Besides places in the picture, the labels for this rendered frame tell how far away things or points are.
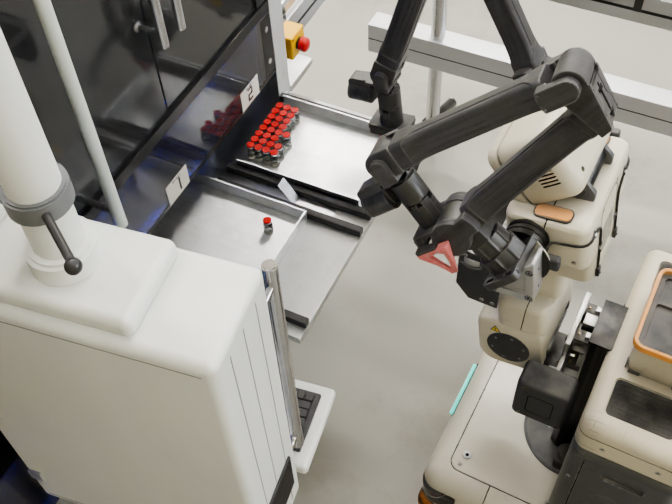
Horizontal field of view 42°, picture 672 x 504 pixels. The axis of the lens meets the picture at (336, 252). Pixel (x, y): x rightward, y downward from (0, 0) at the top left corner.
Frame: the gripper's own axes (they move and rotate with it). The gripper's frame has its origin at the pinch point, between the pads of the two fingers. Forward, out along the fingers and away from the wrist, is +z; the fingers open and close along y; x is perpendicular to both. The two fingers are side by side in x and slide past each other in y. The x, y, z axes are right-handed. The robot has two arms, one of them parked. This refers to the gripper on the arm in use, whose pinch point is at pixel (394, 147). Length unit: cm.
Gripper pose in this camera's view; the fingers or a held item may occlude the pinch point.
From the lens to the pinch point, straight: 226.6
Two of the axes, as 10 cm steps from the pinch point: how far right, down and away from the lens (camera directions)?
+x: -4.4, 7.3, -5.3
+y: -8.9, -2.7, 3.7
